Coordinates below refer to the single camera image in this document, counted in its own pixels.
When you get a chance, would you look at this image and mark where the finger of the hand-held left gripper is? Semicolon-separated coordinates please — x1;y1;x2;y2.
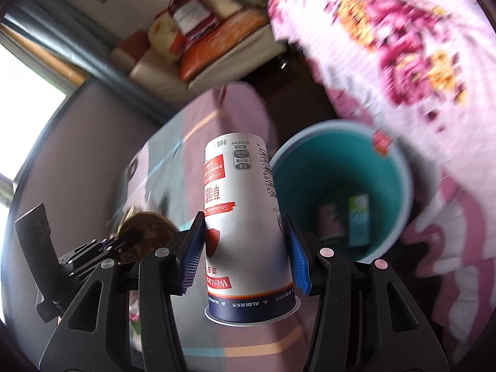
100;230;142;255

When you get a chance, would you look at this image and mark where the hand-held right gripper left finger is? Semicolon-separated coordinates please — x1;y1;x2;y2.
39;211;206;372

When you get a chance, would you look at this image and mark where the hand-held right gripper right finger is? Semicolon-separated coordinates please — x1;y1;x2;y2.
281;213;450;372

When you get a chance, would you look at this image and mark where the brown round object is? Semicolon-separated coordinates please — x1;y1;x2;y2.
116;211;179;266

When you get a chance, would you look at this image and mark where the white paper drink cup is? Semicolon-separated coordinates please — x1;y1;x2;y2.
203;132;301;325

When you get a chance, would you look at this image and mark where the teal plastic bin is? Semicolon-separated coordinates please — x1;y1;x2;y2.
269;121;413;264

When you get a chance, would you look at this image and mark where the pink carton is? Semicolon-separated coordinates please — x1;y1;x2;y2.
316;201;348;241

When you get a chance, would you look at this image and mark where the green carton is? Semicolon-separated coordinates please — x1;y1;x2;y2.
347;194;371;247

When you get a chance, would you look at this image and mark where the red label tag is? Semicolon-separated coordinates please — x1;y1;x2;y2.
370;131;393;159

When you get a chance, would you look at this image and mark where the window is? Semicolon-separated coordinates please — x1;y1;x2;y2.
0;23;86;210

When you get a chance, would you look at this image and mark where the striped pink cloth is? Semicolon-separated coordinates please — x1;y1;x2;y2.
112;83;311;372

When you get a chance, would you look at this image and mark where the cream leather sofa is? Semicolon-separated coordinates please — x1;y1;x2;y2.
108;0;287;109

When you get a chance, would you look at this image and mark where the grey curtain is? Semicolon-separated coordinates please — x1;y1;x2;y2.
4;0;177;125

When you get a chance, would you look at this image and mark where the yellow printed pillow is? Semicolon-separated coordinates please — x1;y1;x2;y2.
148;11;187;63

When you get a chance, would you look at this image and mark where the orange seat cushion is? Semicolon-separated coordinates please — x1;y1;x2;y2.
179;10;269;82

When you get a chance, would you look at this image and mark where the floral pink blanket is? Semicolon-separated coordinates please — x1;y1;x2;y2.
267;0;496;357

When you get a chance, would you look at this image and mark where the red gift bag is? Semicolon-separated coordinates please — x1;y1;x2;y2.
168;0;212;42

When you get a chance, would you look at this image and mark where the beige pillow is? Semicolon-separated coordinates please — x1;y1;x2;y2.
203;0;243;20

